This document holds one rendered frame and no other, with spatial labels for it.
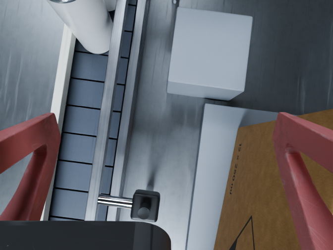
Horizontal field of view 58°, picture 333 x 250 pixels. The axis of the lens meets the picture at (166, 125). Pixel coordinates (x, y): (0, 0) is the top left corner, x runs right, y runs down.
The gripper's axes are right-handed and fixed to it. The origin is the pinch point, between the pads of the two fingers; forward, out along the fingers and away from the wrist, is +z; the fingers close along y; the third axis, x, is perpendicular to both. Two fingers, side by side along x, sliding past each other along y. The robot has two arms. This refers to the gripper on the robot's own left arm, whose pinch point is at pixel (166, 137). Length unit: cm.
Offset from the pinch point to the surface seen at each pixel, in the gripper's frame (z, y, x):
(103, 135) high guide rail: 16.7, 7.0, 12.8
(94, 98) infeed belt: 26.3, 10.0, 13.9
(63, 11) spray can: 19.6, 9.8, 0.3
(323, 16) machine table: 39.6, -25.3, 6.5
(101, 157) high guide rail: 15.1, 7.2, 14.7
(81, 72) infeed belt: 28.7, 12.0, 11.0
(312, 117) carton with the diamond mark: 8.8, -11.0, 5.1
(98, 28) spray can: 24.3, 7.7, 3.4
